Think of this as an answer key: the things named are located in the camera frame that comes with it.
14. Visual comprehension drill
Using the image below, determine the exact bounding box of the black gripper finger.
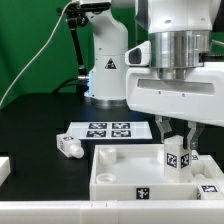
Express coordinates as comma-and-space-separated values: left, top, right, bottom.
155, 115, 172, 142
183, 121, 204, 150

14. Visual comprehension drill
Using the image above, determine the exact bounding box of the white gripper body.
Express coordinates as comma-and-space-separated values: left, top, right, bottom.
126, 64, 224, 127

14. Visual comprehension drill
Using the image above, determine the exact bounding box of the white square tabletop part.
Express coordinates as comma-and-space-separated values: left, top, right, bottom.
88, 143, 224, 201

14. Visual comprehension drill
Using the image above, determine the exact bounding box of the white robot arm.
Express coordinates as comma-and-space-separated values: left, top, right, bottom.
72, 0, 224, 147

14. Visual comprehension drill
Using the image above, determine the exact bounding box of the white right fence wall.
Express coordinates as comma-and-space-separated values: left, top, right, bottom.
199, 155, 224, 178

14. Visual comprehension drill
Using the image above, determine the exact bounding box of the white fence wall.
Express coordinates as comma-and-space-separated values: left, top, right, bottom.
199, 155, 224, 178
0, 200, 224, 224
0, 157, 11, 186

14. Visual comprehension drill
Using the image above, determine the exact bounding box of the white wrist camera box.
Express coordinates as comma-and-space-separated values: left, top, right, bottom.
125, 41, 151, 67

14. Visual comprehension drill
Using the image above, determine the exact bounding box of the white marker base plate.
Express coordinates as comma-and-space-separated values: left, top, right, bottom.
67, 121, 152, 140

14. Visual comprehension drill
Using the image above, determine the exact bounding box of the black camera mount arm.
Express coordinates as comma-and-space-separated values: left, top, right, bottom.
56, 3, 111, 83

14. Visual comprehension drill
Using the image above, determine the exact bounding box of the white front fence wall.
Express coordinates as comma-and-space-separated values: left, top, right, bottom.
0, 200, 224, 224

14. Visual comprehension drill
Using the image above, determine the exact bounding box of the white cable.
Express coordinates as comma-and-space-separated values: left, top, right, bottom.
0, 1, 73, 108

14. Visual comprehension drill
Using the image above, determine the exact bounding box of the white left fence wall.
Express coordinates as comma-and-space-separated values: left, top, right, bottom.
0, 157, 11, 186

